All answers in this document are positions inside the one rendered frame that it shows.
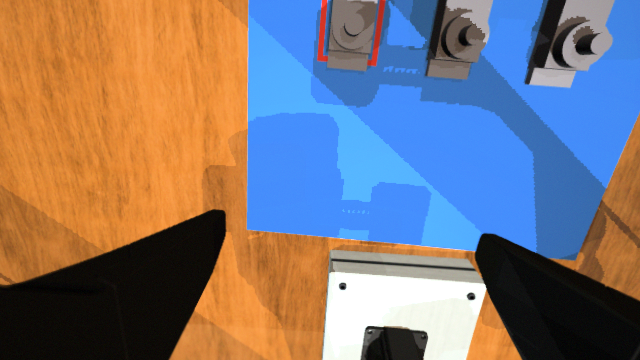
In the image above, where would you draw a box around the blue flat plate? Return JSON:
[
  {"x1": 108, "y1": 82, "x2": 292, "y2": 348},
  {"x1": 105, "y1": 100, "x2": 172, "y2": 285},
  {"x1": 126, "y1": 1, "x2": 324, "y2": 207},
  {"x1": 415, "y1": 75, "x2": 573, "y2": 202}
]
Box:
[{"x1": 247, "y1": 0, "x2": 640, "y2": 261}]

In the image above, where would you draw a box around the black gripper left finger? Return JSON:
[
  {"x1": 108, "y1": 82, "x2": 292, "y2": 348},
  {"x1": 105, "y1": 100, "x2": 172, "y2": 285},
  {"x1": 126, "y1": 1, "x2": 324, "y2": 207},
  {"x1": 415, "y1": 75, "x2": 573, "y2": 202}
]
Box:
[{"x1": 0, "y1": 209, "x2": 226, "y2": 360}]

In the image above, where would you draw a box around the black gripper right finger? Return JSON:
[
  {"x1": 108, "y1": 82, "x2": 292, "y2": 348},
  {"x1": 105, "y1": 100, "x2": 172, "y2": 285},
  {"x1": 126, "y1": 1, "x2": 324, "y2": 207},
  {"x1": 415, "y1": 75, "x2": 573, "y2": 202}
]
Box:
[{"x1": 474, "y1": 232, "x2": 640, "y2": 360}]

